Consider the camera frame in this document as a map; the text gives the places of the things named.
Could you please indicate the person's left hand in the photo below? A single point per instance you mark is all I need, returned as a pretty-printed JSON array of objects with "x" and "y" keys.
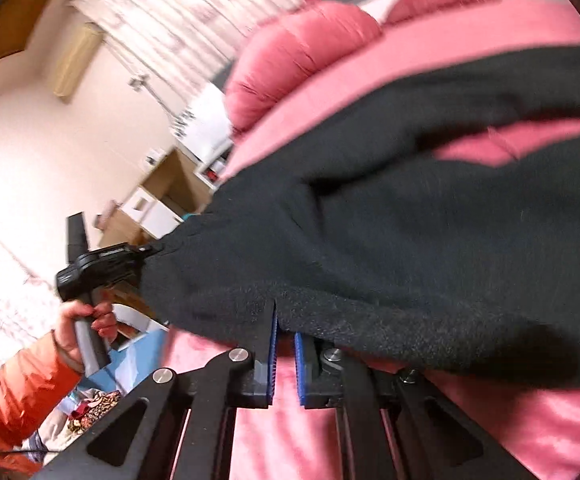
[{"x": 70, "y": 330}]

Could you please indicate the white drawer unit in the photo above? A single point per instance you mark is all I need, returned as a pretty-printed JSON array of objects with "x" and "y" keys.
[{"x": 150, "y": 212}]

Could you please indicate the person's orange-sleeved left forearm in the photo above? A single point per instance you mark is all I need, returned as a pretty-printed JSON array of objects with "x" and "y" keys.
[{"x": 10, "y": 400}]

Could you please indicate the small pink pillow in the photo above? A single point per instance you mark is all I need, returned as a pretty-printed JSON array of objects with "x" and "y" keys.
[{"x": 440, "y": 2}]

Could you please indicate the beige wall air conditioner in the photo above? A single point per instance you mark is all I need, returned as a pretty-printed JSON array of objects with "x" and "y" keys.
[{"x": 75, "y": 60}]

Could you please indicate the white floor stand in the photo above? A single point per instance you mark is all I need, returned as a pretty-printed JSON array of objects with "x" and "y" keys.
[{"x": 157, "y": 97}]

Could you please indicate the wooden desk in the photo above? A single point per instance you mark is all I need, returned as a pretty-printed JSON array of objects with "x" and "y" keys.
[{"x": 170, "y": 175}]

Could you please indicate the dark wooden wardrobe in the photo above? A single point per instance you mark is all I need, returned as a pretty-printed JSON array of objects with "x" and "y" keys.
[{"x": 0, "y": 5}]

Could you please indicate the pile of colourful clothes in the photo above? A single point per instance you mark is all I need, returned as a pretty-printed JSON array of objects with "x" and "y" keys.
[{"x": 90, "y": 410}]

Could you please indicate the black fleece garment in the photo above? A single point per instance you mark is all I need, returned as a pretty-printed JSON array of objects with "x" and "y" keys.
[{"x": 395, "y": 235}]

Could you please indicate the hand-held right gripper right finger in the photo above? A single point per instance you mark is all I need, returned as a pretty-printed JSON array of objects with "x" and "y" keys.
[{"x": 300, "y": 370}]

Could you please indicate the pink velvet bed blanket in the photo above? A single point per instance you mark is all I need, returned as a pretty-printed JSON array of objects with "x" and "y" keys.
[{"x": 295, "y": 440}]

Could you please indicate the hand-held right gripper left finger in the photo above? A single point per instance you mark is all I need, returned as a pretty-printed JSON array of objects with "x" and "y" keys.
[{"x": 271, "y": 355}]

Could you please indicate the white nightstand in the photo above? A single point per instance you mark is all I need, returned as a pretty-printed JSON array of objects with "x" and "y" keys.
[{"x": 205, "y": 120}]

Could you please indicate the large pink pillow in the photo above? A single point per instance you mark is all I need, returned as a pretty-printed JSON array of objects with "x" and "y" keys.
[{"x": 295, "y": 50}]

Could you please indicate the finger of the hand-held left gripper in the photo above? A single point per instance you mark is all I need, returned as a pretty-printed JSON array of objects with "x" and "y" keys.
[{"x": 151, "y": 249}]

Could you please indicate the floral window curtain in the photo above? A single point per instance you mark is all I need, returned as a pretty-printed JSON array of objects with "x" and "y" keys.
[{"x": 170, "y": 10}]

